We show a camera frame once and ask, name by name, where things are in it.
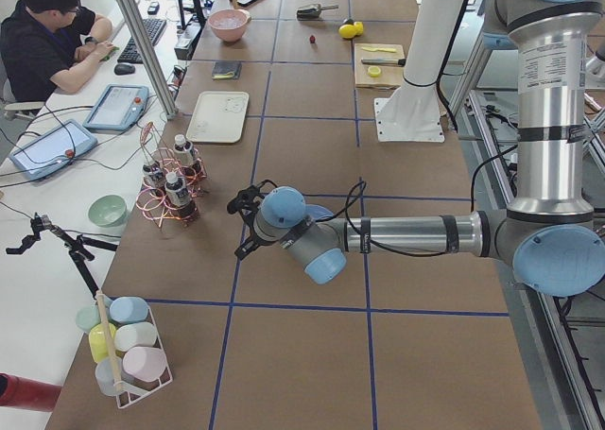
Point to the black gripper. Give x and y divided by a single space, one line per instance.
249 239

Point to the blue plate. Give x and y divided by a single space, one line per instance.
317 213

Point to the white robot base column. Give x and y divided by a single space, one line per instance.
412 113

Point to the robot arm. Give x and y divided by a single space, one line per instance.
545 233

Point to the dark drink bottle front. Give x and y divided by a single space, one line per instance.
179 196

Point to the dark drink bottle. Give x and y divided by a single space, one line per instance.
153 175
184 152
179 196

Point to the dark drink bottle back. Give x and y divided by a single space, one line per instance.
184 152

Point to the dark drink bottle left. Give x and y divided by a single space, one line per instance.
153 175

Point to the cream bear tray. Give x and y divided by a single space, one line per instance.
218 117

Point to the green bowl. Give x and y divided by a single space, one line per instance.
108 211

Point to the grey yellow cloth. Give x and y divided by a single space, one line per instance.
226 70

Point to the white cup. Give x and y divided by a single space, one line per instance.
136 334

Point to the far teach pendant tablet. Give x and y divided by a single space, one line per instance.
119 107

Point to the teach pendant tablet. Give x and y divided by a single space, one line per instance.
52 151
119 107

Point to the pink cup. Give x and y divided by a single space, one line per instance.
145 363

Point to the pale green cup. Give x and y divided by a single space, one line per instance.
87 318

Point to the yellow cup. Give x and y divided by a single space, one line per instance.
97 343

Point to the lemon half slice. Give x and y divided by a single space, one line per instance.
374 71

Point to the pink bowl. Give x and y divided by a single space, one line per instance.
229 25

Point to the black computer mouse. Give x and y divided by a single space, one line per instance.
124 69

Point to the wooden cutting board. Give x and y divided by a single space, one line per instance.
392 76

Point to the light blue lower cup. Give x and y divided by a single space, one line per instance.
103 375

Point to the yellow plastic knife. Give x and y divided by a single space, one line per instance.
379 49

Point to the near teach pendant tablet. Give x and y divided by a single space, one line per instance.
52 151

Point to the round yellow lemon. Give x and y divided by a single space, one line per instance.
348 31

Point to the metal scoop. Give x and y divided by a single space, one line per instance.
313 11

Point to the oval yellow lemon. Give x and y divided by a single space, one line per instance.
358 28

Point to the seated person black shirt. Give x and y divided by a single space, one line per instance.
52 44

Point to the red cylinder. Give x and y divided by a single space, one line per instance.
28 394

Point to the copper wire bottle rack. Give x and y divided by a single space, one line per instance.
154 203

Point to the white wire cup rack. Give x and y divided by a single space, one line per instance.
128 394

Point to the aluminium frame post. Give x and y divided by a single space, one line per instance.
133 19

